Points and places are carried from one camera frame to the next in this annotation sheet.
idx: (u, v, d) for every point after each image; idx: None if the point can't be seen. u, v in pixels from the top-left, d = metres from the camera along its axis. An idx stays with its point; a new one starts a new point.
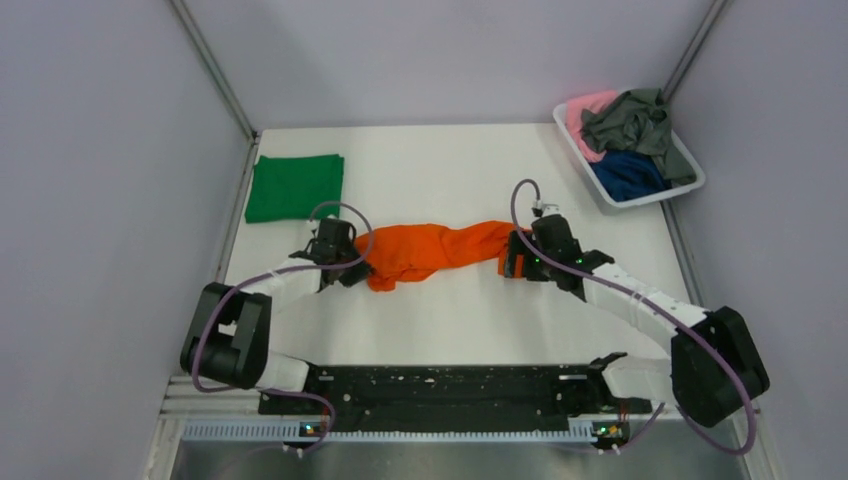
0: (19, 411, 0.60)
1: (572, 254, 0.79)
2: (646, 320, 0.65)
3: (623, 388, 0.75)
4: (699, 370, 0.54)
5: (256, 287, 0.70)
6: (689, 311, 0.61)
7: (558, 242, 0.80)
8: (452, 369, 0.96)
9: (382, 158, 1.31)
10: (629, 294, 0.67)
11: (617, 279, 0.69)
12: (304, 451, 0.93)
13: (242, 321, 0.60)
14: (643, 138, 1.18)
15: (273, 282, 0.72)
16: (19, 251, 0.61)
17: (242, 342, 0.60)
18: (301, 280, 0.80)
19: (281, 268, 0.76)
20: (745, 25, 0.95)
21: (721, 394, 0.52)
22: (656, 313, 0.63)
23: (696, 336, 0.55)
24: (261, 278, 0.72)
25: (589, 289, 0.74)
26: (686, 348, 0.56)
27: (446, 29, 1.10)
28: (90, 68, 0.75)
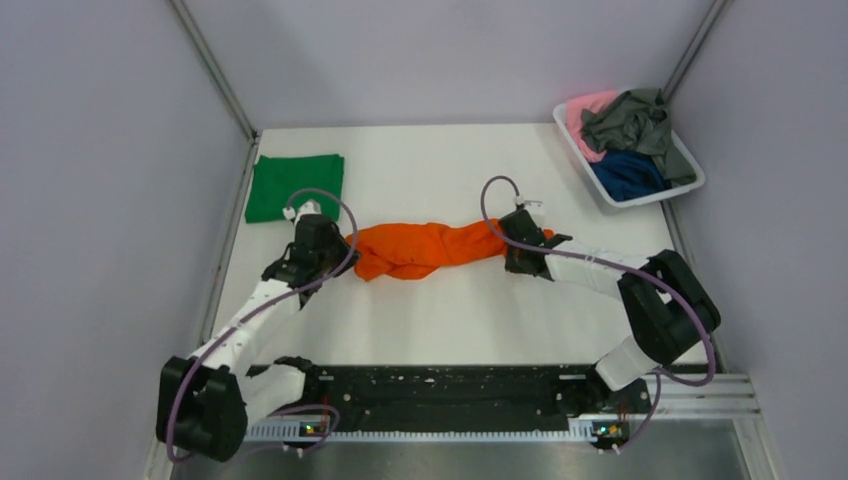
0: (18, 411, 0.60)
1: (537, 240, 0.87)
2: (600, 277, 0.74)
3: (615, 379, 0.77)
4: (652, 309, 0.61)
5: (219, 357, 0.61)
6: (636, 259, 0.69)
7: (523, 230, 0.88)
8: (452, 369, 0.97)
9: (382, 157, 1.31)
10: (584, 257, 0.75)
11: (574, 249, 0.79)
12: (304, 451, 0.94)
13: (208, 402, 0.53)
14: (643, 138, 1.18)
15: (237, 339, 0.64)
16: (19, 251, 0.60)
17: (213, 422, 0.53)
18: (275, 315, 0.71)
19: (246, 315, 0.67)
20: (745, 25, 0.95)
21: (676, 330, 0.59)
22: (608, 267, 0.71)
23: (651, 279, 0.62)
24: (225, 338, 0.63)
25: (553, 265, 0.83)
26: (631, 289, 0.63)
27: (446, 29, 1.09)
28: (89, 68, 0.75)
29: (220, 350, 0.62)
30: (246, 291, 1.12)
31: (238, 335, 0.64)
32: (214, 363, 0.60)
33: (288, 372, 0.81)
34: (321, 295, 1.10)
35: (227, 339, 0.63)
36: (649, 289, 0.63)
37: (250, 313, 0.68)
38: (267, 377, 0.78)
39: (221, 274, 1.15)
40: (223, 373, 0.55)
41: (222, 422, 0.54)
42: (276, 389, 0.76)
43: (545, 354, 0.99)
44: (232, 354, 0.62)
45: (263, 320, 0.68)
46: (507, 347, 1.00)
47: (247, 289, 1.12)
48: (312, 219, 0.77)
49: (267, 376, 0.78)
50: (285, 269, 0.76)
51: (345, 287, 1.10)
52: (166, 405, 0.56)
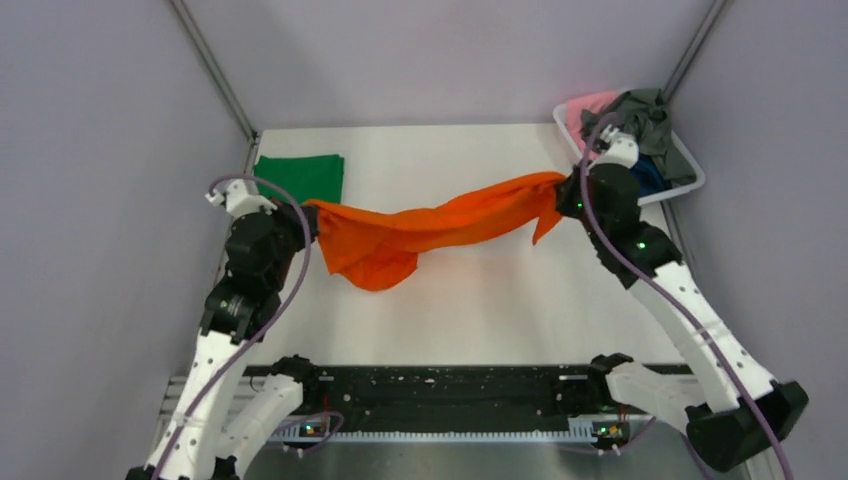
0: (18, 411, 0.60)
1: (626, 229, 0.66)
2: (698, 359, 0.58)
3: (621, 393, 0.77)
4: (738, 437, 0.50)
5: (175, 467, 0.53)
6: (755, 378, 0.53)
7: (621, 211, 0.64)
8: (452, 370, 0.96)
9: (382, 158, 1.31)
10: (698, 330, 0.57)
11: (680, 297, 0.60)
12: (304, 451, 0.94)
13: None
14: (643, 138, 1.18)
15: (190, 435, 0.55)
16: (21, 251, 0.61)
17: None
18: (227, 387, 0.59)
19: (191, 404, 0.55)
20: (746, 25, 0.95)
21: (741, 451, 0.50)
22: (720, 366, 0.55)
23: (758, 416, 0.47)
24: (178, 437, 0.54)
25: (641, 289, 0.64)
26: (741, 423, 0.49)
27: (446, 29, 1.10)
28: (90, 69, 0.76)
29: (173, 454, 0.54)
30: None
31: (187, 432, 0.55)
32: (171, 474, 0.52)
33: (283, 388, 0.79)
34: (322, 295, 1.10)
35: (179, 438, 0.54)
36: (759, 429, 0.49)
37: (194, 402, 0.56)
38: (262, 399, 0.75)
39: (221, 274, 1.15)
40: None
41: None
42: (272, 415, 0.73)
43: (544, 354, 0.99)
44: (190, 457, 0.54)
45: (211, 404, 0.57)
46: (507, 347, 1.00)
47: None
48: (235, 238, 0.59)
49: (261, 397, 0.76)
50: (227, 308, 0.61)
51: (346, 287, 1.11)
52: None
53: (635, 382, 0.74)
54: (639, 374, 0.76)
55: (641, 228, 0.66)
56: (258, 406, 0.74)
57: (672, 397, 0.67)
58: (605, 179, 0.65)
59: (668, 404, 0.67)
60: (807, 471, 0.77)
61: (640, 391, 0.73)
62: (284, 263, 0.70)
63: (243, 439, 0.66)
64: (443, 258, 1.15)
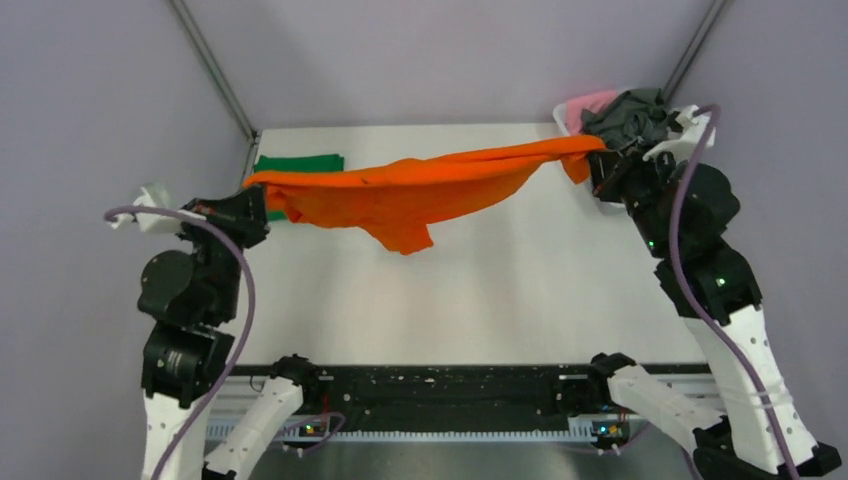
0: (19, 411, 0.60)
1: (705, 250, 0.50)
2: (740, 412, 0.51)
3: (621, 396, 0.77)
4: None
5: None
6: (800, 442, 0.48)
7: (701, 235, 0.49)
8: (452, 369, 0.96)
9: (382, 157, 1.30)
10: (760, 394, 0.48)
11: (746, 351, 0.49)
12: (304, 451, 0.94)
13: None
14: (644, 136, 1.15)
15: None
16: (22, 250, 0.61)
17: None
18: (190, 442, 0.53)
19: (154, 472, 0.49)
20: (746, 25, 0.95)
21: None
22: (771, 433, 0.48)
23: None
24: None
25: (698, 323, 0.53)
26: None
27: (446, 28, 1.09)
28: (90, 68, 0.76)
29: None
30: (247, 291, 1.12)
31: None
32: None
33: (283, 391, 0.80)
34: (322, 295, 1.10)
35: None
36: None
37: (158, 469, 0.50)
38: (263, 403, 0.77)
39: None
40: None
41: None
42: (274, 418, 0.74)
43: (545, 353, 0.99)
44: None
45: (177, 466, 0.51)
46: (507, 347, 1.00)
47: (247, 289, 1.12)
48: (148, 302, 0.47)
49: (262, 402, 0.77)
50: (165, 369, 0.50)
51: (346, 288, 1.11)
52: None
53: (640, 389, 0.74)
54: (651, 390, 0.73)
55: (719, 249, 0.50)
56: (260, 410, 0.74)
57: (681, 415, 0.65)
58: (687, 188, 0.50)
59: (676, 422, 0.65)
60: None
61: (645, 402, 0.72)
62: (220, 293, 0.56)
63: (241, 452, 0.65)
64: (443, 258, 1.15)
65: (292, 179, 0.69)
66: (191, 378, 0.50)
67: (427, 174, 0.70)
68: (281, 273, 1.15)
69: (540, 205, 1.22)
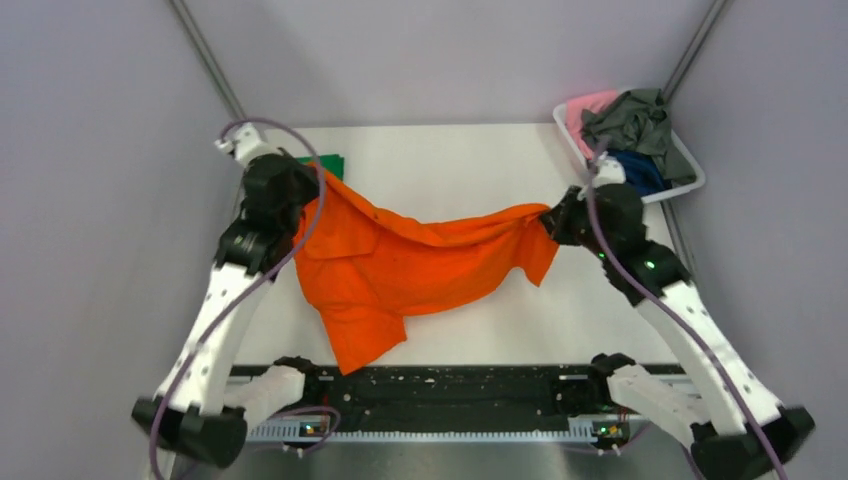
0: (20, 412, 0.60)
1: (638, 244, 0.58)
2: (703, 380, 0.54)
3: (619, 395, 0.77)
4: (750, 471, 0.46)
5: (186, 394, 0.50)
6: (763, 401, 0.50)
7: (626, 229, 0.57)
8: (452, 369, 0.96)
9: (382, 157, 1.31)
10: (704, 352, 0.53)
11: (689, 320, 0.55)
12: (304, 451, 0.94)
13: (200, 440, 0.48)
14: (643, 138, 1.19)
15: (202, 363, 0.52)
16: (23, 251, 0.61)
17: (204, 453, 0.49)
18: (240, 315, 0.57)
19: (204, 335, 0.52)
20: (746, 25, 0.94)
21: None
22: (728, 392, 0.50)
23: (770, 450, 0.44)
24: (188, 365, 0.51)
25: (646, 310, 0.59)
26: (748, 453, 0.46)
27: (447, 29, 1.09)
28: (90, 70, 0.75)
29: (183, 383, 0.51)
30: None
31: (200, 360, 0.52)
32: (183, 400, 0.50)
33: (287, 375, 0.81)
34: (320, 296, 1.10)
35: (190, 366, 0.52)
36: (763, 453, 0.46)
37: (207, 330, 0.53)
38: (265, 380, 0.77)
39: None
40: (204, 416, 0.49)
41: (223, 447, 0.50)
42: (276, 392, 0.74)
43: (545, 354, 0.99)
44: (201, 386, 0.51)
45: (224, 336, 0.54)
46: (507, 346, 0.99)
47: None
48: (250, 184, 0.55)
49: (264, 380, 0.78)
50: (239, 245, 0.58)
51: None
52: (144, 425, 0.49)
53: (637, 385, 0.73)
54: (641, 384, 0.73)
55: (650, 245, 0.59)
56: (264, 385, 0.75)
57: (678, 409, 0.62)
58: (610, 200, 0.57)
59: (675, 417, 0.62)
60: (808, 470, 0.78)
61: (643, 398, 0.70)
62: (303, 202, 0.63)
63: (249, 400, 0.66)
64: None
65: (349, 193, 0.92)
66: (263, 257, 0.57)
67: (428, 236, 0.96)
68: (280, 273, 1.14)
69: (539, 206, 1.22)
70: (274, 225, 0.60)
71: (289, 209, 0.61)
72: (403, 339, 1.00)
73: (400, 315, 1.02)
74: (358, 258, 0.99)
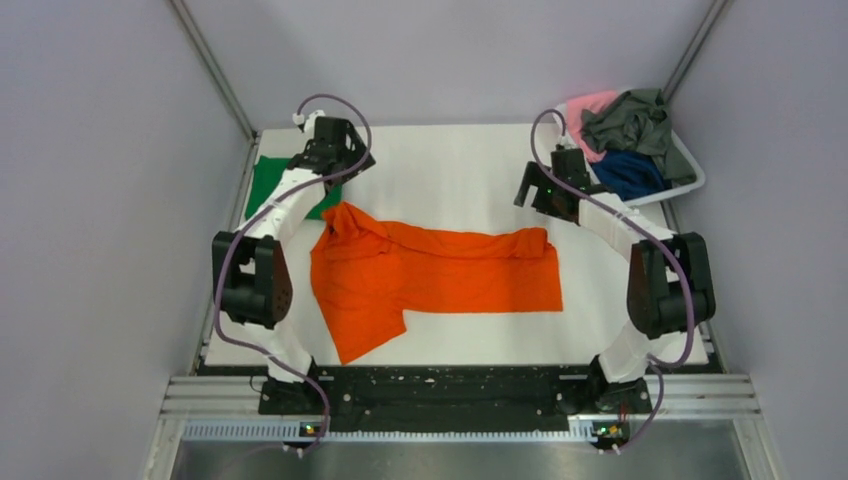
0: (17, 411, 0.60)
1: (581, 183, 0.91)
2: (622, 235, 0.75)
3: (611, 365, 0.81)
4: (651, 277, 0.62)
5: (263, 228, 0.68)
6: (659, 230, 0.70)
7: (570, 171, 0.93)
8: (452, 369, 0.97)
9: (382, 157, 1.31)
10: (614, 214, 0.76)
11: (608, 203, 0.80)
12: (304, 451, 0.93)
13: (259, 264, 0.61)
14: (643, 138, 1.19)
15: (276, 215, 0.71)
16: (19, 250, 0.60)
17: (261, 283, 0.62)
18: (304, 197, 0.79)
19: (281, 197, 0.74)
20: (746, 24, 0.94)
21: (665, 304, 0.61)
22: (631, 230, 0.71)
23: (663, 248, 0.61)
24: (263, 214, 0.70)
25: (584, 209, 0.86)
26: (645, 254, 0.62)
27: (447, 28, 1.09)
28: (89, 70, 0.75)
29: (261, 224, 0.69)
30: None
31: (274, 212, 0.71)
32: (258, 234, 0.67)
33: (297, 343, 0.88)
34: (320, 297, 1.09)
35: (267, 215, 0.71)
36: (660, 258, 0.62)
37: (284, 194, 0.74)
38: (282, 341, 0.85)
39: None
40: (269, 239, 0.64)
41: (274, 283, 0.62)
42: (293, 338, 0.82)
43: (545, 353, 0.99)
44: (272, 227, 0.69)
45: (294, 201, 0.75)
46: (507, 347, 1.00)
47: None
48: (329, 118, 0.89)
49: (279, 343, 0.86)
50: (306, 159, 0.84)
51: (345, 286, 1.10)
52: (219, 259, 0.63)
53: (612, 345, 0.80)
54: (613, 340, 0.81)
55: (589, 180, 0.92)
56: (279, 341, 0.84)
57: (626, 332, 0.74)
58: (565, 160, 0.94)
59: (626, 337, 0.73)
60: (809, 470, 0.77)
61: (621, 343, 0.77)
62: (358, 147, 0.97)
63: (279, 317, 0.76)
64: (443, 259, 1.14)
65: (359, 218, 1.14)
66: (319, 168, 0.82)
67: (429, 244, 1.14)
68: None
69: None
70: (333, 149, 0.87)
71: (340, 143, 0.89)
72: (403, 329, 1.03)
73: (402, 309, 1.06)
74: (390, 244, 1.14)
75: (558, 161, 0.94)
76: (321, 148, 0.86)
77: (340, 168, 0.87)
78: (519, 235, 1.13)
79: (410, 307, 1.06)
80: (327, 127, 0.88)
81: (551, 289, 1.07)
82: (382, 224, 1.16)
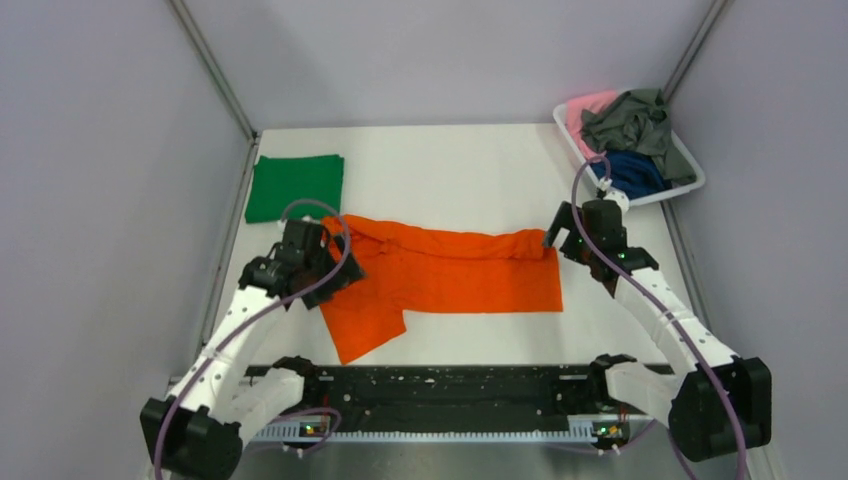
0: (18, 410, 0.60)
1: (616, 245, 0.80)
2: (668, 340, 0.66)
3: (618, 389, 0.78)
4: (704, 411, 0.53)
5: (197, 396, 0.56)
6: (718, 351, 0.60)
7: (605, 230, 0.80)
8: (452, 369, 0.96)
9: (382, 158, 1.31)
10: (661, 311, 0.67)
11: (654, 290, 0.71)
12: (304, 451, 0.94)
13: (192, 441, 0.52)
14: (643, 138, 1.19)
15: (215, 371, 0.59)
16: (20, 249, 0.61)
17: (196, 455, 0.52)
18: (256, 331, 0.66)
19: (222, 343, 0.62)
20: (746, 25, 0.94)
21: (715, 435, 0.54)
22: (683, 342, 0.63)
23: (716, 384, 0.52)
24: (201, 371, 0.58)
25: (621, 288, 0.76)
26: (699, 387, 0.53)
27: (447, 28, 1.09)
28: (89, 69, 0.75)
29: (197, 386, 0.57)
30: None
31: (215, 366, 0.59)
32: (192, 404, 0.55)
33: (285, 377, 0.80)
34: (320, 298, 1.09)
35: (205, 371, 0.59)
36: (716, 396, 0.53)
37: (224, 341, 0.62)
38: (264, 385, 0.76)
39: (221, 274, 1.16)
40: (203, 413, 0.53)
41: (210, 461, 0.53)
42: (273, 401, 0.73)
43: (546, 353, 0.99)
44: (211, 389, 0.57)
45: (239, 346, 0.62)
46: (508, 347, 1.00)
47: None
48: (303, 220, 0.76)
49: (264, 384, 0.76)
50: (264, 270, 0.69)
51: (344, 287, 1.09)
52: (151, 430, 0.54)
53: (629, 375, 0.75)
54: (632, 372, 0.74)
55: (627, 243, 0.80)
56: (261, 388, 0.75)
57: (662, 389, 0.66)
58: (603, 216, 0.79)
59: (658, 397, 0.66)
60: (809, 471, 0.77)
61: (635, 387, 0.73)
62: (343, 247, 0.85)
63: (248, 411, 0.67)
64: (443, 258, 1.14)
65: (353, 222, 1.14)
66: (275, 286, 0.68)
67: (429, 245, 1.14)
68: None
69: (539, 205, 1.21)
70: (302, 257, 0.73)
71: (312, 250, 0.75)
72: (402, 330, 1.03)
73: (402, 309, 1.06)
74: (391, 244, 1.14)
75: (589, 213, 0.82)
76: (287, 257, 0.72)
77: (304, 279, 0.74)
78: (520, 236, 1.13)
79: (410, 306, 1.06)
80: (299, 232, 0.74)
81: (550, 290, 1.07)
82: (381, 222, 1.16)
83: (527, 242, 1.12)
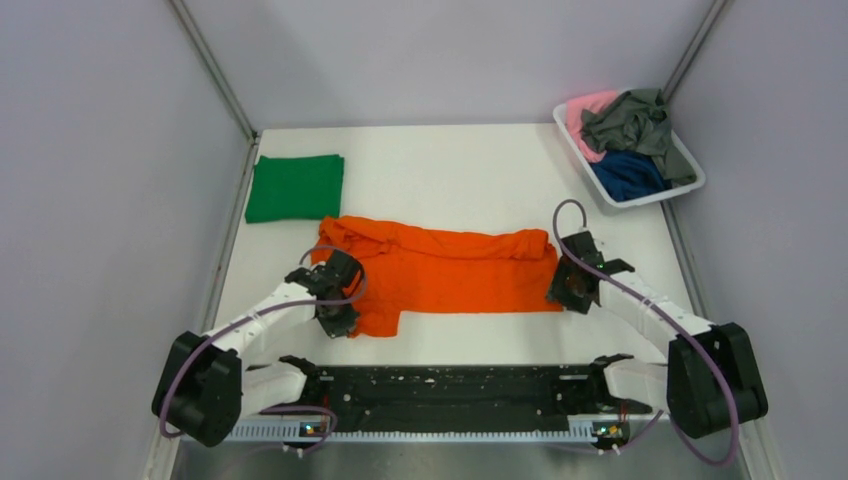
0: (17, 412, 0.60)
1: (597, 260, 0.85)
2: (653, 326, 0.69)
3: (619, 388, 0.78)
4: (693, 377, 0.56)
5: (229, 341, 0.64)
6: (694, 322, 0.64)
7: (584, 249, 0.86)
8: (452, 369, 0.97)
9: (382, 158, 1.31)
10: (640, 299, 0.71)
11: (633, 286, 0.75)
12: (304, 451, 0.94)
13: (210, 380, 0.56)
14: (643, 138, 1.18)
15: (249, 328, 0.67)
16: (17, 250, 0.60)
17: (206, 398, 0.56)
18: (287, 316, 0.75)
19: (263, 308, 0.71)
20: (746, 24, 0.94)
21: (713, 406, 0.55)
22: (663, 319, 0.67)
23: (699, 348, 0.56)
24: (238, 324, 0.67)
25: (605, 293, 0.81)
26: (682, 353, 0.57)
27: (447, 28, 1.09)
28: (86, 68, 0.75)
29: (230, 335, 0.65)
30: (245, 290, 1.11)
31: (251, 324, 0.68)
32: (223, 345, 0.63)
33: (291, 371, 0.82)
34: None
35: (240, 326, 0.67)
36: (699, 359, 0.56)
37: (266, 307, 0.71)
38: (270, 372, 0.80)
39: (221, 274, 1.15)
40: (230, 353, 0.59)
41: (220, 404, 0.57)
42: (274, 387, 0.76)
43: (546, 351, 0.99)
44: (242, 340, 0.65)
45: (278, 315, 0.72)
46: (508, 346, 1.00)
47: (245, 290, 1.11)
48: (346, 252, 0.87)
49: (268, 372, 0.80)
50: (310, 275, 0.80)
51: None
52: (177, 363, 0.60)
53: (626, 371, 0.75)
54: (629, 368, 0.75)
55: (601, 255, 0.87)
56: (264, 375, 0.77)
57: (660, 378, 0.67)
58: (578, 239, 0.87)
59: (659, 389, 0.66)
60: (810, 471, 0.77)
61: (635, 380, 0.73)
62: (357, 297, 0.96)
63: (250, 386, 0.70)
64: (443, 259, 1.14)
65: (353, 222, 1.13)
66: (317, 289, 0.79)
67: (429, 245, 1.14)
68: (278, 272, 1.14)
69: (540, 206, 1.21)
70: (344, 275, 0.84)
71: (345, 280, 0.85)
72: (393, 333, 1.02)
73: (402, 310, 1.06)
74: (391, 243, 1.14)
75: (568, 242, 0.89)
76: (327, 276, 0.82)
77: (336, 296, 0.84)
78: (519, 236, 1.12)
79: (410, 307, 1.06)
80: (342, 262, 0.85)
81: None
82: (382, 222, 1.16)
83: (528, 243, 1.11)
